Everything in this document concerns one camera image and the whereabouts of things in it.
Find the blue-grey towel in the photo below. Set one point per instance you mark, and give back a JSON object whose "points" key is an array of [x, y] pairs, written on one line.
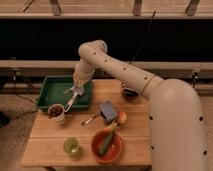
{"points": [[75, 89]]}

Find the wooden table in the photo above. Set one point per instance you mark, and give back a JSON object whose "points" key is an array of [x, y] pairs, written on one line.
{"points": [[45, 144]]}

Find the white plastic spatula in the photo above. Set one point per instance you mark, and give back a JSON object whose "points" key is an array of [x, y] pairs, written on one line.
{"points": [[70, 103]]}

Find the white cup with brown contents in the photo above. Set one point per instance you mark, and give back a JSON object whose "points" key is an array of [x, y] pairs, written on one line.
{"points": [[56, 112]]}

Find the green plastic tray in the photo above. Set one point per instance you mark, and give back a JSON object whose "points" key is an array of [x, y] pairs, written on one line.
{"points": [[53, 91]]}

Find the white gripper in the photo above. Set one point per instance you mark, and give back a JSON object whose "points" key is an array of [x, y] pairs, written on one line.
{"points": [[80, 78]]}

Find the green plastic cup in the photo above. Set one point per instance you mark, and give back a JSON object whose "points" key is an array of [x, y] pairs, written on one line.
{"points": [[71, 146]]}

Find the green cucumber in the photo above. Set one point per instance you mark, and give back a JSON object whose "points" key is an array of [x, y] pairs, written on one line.
{"points": [[106, 143]]}

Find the blue sponge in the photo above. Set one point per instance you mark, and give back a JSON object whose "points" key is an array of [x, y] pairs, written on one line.
{"points": [[108, 111]]}

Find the orange bowl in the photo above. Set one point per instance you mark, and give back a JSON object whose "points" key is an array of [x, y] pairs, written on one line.
{"points": [[114, 151]]}

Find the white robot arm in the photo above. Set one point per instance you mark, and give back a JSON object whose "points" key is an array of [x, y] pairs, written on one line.
{"points": [[177, 130]]}

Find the dark bowl with striped contents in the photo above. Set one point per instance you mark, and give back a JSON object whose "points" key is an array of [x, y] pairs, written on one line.
{"points": [[128, 92]]}

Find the orange-yellow apple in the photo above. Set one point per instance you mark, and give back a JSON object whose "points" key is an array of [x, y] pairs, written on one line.
{"points": [[121, 118]]}

